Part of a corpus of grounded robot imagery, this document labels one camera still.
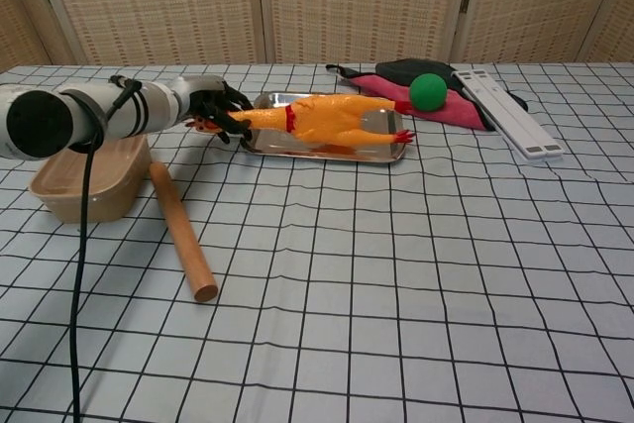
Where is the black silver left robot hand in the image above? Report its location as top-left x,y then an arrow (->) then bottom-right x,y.
170,74 -> 255,146

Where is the yellow rubber chicken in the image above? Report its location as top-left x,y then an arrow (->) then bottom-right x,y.
185,93 -> 417,150

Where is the beige rectangular bowl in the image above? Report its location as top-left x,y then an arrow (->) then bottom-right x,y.
28,135 -> 154,225

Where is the stainless steel tray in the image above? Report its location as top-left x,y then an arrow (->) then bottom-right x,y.
239,91 -> 408,166

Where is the woven folding screen panel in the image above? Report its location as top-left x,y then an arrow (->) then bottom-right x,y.
257,0 -> 476,65
0,0 -> 70,72
579,0 -> 634,63
448,0 -> 620,65
34,0 -> 266,67

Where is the wooden rolling pin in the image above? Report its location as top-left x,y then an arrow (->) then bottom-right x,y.
149,161 -> 219,304

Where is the green ball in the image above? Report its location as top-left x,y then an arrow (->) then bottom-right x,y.
408,72 -> 449,113

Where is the blue checkered tablecloth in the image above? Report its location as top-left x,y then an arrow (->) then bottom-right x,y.
0,61 -> 634,423

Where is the pink and black cloth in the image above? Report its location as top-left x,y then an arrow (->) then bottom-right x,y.
325,58 -> 531,133

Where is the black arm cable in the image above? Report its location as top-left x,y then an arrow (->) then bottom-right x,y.
68,74 -> 145,423

